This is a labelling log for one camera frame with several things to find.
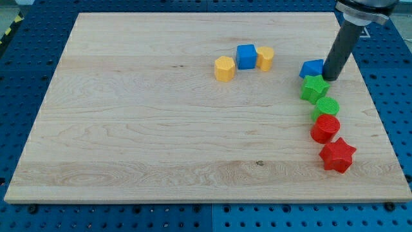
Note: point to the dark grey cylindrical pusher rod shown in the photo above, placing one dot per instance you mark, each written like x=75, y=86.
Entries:
x=341, y=49

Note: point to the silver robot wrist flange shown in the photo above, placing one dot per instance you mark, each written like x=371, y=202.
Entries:
x=364, y=12

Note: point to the blue cube block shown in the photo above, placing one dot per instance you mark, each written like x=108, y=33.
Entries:
x=246, y=56

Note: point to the yellow hexagon block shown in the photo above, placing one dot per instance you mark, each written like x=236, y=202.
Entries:
x=224, y=69

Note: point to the blue triangular block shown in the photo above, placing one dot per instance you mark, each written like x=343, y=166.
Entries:
x=312, y=68

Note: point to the green star block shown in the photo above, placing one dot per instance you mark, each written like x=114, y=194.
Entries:
x=313, y=88

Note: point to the green cylinder block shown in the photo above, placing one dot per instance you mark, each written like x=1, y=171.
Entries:
x=325, y=105

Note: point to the yellow heart block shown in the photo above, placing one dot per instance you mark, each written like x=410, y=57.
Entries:
x=265, y=57

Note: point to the red cylinder block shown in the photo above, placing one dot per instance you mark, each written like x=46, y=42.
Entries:
x=325, y=128

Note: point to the red star block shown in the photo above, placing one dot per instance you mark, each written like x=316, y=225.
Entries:
x=337, y=155

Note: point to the light wooden board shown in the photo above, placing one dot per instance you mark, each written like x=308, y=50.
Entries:
x=134, y=115

